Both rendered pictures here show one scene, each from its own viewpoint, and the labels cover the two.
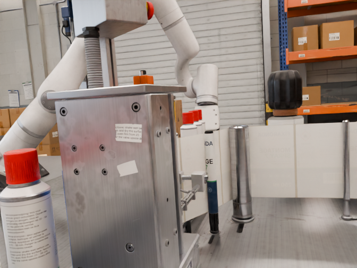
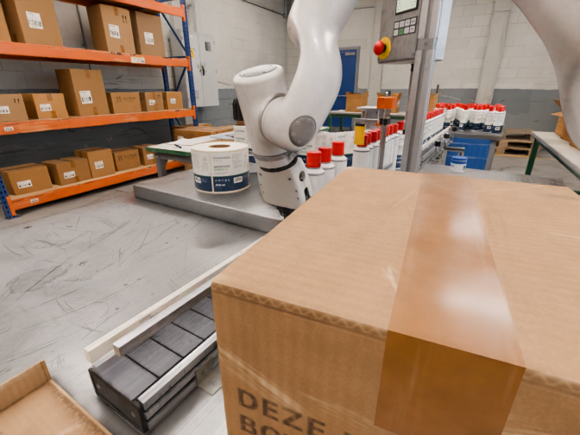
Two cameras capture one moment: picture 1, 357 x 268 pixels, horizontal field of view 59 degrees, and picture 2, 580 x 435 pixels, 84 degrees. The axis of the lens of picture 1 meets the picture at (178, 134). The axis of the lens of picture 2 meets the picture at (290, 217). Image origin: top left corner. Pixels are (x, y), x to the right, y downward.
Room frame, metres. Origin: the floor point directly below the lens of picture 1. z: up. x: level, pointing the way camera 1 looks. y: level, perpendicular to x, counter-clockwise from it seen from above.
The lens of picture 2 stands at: (1.81, 0.05, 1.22)
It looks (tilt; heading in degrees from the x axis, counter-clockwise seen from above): 22 degrees down; 194
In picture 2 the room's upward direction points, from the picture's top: straight up
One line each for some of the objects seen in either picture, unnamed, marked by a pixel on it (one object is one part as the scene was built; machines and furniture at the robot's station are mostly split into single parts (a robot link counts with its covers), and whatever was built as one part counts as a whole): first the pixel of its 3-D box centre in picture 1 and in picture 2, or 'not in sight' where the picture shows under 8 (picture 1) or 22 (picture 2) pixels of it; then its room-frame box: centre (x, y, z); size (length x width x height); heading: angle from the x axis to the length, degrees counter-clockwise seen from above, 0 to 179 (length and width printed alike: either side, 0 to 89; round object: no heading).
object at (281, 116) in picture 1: (285, 131); not in sight; (0.79, -0.27, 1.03); 0.09 x 0.09 x 0.30
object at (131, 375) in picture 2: not in sight; (355, 204); (0.80, 0.02, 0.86); 1.65 x 0.08 x 0.04; 162
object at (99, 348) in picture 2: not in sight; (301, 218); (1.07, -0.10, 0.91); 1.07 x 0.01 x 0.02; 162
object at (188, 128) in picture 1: (189, 146); (336, 179); (0.95, -0.03, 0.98); 0.05 x 0.05 x 0.20
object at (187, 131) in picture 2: not in sight; (204, 147); (-2.93, -2.55, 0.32); 1.20 x 0.83 x 0.64; 74
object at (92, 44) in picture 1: (95, 79); (412, 100); (0.68, 0.17, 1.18); 0.04 x 0.04 x 0.21
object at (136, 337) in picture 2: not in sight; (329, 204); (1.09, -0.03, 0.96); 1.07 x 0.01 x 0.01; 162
